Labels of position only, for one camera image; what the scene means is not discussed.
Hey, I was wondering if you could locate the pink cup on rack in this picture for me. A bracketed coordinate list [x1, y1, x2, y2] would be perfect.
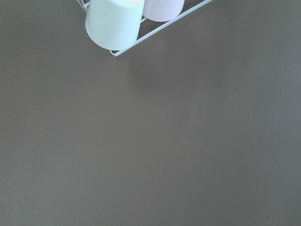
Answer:
[143, 0, 185, 22]

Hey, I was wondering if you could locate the white cup on rack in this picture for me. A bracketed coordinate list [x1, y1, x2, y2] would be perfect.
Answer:
[85, 0, 144, 50]

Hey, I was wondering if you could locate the white wire cup rack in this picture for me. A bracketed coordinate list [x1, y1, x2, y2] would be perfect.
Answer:
[78, 0, 209, 57]

